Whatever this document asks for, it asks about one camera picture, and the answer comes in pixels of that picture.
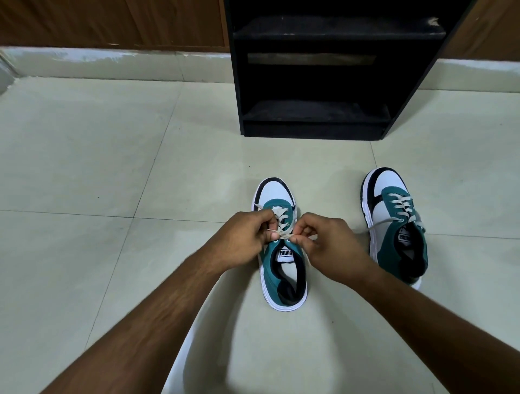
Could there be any person's left hand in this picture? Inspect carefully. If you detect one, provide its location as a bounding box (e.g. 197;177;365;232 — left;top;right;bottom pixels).
201;209;281;275

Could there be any person's right hand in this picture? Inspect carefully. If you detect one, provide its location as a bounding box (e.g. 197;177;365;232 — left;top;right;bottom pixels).
289;212;381;287

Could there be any beige shoelace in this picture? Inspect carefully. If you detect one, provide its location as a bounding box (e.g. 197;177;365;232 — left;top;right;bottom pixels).
255;205;318;241
353;193;425;235

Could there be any person's right forearm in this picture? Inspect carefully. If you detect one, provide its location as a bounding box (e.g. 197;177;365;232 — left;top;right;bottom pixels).
357;266;520;394

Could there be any person's left forearm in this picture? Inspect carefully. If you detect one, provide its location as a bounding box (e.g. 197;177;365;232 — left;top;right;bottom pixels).
41;244;225;394

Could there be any teal white black sneaker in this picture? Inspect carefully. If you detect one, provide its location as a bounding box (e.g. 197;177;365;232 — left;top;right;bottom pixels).
252;177;308;313
360;167;429;291

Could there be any black wooden shoe rack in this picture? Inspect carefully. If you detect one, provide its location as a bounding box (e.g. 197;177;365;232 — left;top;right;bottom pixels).
223;0;477;142

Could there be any brown wooden cabinet panel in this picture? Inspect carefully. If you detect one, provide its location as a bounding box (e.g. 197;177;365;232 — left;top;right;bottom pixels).
0;0;230;53
440;0;520;63

